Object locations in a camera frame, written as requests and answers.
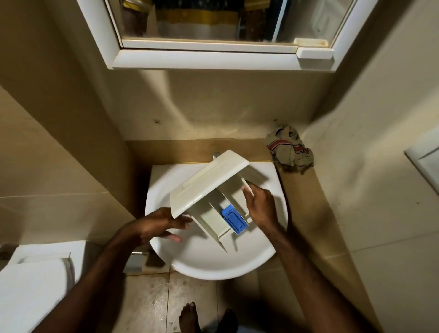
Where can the person's right hand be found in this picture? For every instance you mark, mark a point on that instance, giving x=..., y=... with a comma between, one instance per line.
x=262, y=209

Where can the person's left hand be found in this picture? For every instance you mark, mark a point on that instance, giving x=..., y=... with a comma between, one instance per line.
x=156, y=226

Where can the white detergent drawer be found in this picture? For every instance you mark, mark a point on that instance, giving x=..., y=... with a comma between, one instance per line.
x=202, y=185

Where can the beige striped rag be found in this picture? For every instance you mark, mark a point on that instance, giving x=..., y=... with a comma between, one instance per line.
x=291, y=151

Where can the chrome faucet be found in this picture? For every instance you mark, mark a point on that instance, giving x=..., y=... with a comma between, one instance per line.
x=216, y=156

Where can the person's right forearm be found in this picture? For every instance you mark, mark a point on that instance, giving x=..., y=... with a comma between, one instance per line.
x=315, y=284

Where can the person's left forearm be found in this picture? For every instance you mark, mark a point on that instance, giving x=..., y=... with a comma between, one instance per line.
x=89, y=288

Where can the person's left foot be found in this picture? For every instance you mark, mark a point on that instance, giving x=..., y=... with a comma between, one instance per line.
x=188, y=319

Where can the person's foot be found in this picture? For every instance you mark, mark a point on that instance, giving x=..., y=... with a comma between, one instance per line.
x=188, y=319
x=226, y=322

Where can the person's right foot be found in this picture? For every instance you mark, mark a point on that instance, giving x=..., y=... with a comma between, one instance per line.
x=226, y=322

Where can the metal toilet paper holder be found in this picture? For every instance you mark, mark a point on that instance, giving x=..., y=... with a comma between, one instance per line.
x=137, y=262

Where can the white ceramic sink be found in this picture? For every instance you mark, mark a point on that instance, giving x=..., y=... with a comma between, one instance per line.
x=212, y=264

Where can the white toilet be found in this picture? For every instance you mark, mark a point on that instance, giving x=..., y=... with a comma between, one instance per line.
x=34, y=291

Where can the white mirror cabinet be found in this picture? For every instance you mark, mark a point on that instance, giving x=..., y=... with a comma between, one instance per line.
x=212, y=63

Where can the white cabinet side shelf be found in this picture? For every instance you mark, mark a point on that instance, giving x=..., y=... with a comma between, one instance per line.
x=315, y=53

